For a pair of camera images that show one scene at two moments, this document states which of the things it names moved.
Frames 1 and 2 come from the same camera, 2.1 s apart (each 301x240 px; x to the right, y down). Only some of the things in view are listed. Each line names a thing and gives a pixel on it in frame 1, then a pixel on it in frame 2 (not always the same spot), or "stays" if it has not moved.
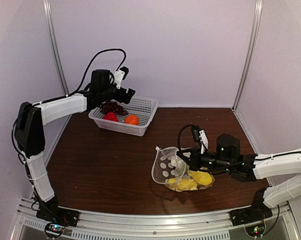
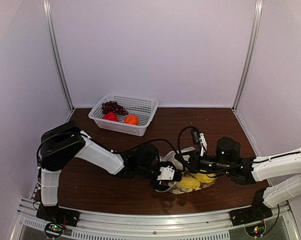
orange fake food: (132, 119) stays
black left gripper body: (107, 95) to (143, 170)
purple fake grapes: (113, 106) stays
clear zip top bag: (170, 168) stays
